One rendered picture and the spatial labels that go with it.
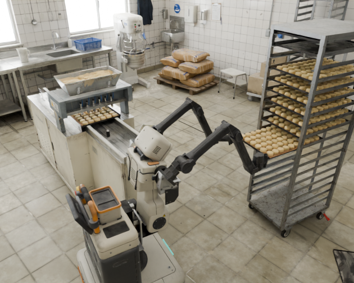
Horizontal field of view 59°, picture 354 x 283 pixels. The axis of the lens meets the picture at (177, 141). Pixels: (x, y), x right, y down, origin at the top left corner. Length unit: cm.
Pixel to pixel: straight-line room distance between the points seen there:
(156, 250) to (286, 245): 122
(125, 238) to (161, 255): 64
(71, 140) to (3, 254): 115
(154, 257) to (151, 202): 55
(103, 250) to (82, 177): 147
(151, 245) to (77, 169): 112
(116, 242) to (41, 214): 171
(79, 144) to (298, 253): 222
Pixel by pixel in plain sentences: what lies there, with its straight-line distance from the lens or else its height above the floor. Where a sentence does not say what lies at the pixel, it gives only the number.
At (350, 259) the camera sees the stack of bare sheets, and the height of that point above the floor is 2.
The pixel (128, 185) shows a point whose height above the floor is 60.
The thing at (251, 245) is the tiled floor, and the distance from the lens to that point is 306.
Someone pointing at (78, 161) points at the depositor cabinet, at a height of 55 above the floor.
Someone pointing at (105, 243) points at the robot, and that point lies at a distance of 195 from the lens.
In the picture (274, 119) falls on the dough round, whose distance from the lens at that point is 285.
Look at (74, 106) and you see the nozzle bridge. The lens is 305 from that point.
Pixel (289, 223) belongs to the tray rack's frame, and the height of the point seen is 15.
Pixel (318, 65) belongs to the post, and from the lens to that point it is 235.
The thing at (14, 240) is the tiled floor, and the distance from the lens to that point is 338.
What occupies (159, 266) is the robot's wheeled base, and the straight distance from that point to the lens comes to 249.
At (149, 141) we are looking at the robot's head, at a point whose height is 128.
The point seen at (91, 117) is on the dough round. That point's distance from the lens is 319.
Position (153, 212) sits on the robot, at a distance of 216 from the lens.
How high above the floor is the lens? 222
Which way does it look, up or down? 30 degrees down
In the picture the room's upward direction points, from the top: straight up
